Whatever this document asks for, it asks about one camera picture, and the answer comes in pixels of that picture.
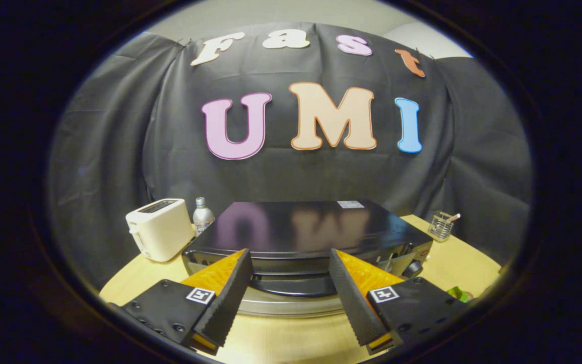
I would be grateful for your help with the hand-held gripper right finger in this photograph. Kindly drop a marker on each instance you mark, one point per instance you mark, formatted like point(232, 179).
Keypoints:
point(354, 301)

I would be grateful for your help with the silver metal bottle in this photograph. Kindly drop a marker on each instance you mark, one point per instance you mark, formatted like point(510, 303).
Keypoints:
point(202, 217)

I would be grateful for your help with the black toaster oven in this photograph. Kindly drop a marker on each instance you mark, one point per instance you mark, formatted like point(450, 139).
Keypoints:
point(301, 227)

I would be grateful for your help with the lettuce sandwich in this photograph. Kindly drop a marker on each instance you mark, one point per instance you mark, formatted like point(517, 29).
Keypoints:
point(458, 294)

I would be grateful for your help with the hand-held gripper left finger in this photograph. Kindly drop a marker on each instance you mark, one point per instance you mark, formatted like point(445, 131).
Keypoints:
point(225, 303)

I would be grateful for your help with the white bread toaster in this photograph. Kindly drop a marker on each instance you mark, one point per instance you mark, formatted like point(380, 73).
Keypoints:
point(162, 232)

